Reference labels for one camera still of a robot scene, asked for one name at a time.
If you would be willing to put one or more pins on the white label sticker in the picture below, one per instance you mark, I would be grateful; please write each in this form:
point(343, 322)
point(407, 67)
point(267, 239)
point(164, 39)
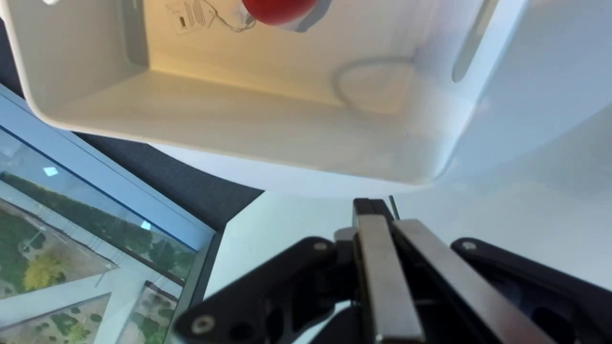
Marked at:
point(198, 12)

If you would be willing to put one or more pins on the red round object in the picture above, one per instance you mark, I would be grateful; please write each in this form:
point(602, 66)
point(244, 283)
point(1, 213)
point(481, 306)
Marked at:
point(278, 10)

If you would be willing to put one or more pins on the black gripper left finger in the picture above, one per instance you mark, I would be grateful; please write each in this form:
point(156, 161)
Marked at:
point(376, 274)

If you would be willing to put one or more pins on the white ribbed plastic basket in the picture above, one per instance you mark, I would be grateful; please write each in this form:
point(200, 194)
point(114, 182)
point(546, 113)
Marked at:
point(255, 121)

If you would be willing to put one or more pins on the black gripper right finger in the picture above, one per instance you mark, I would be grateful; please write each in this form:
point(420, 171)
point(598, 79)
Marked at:
point(498, 299)

